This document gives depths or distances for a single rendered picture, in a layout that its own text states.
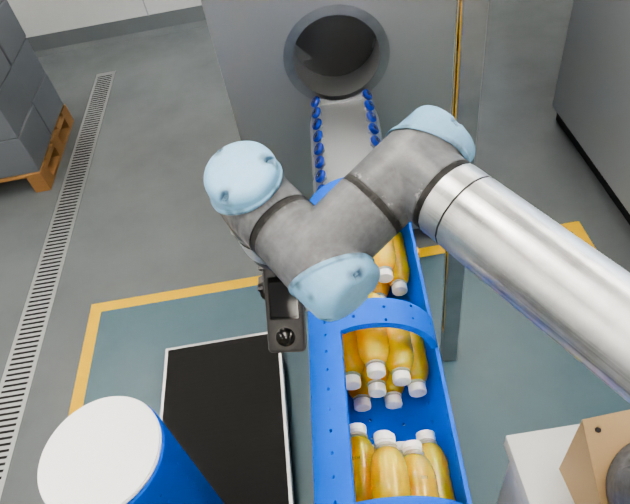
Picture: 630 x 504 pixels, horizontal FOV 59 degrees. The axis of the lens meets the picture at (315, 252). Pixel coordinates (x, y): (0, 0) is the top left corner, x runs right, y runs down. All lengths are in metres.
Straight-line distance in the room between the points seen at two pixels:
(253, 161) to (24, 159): 3.46
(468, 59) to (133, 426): 1.18
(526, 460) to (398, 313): 0.36
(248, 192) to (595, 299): 0.30
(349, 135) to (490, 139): 1.63
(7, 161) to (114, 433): 2.82
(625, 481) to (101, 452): 1.02
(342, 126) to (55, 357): 1.80
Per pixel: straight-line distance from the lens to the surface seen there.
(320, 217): 0.51
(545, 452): 1.14
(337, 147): 2.07
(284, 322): 0.69
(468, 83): 1.55
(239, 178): 0.53
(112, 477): 1.36
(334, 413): 1.09
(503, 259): 0.47
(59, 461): 1.44
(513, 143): 3.60
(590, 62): 3.30
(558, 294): 0.45
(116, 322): 3.03
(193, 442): 2.35
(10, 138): 3.89
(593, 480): 1.00
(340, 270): 0.49
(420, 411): 1.32
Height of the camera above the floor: 2.18
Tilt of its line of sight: 47 degrees down
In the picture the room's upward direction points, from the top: 12 degrees counter-clockwise
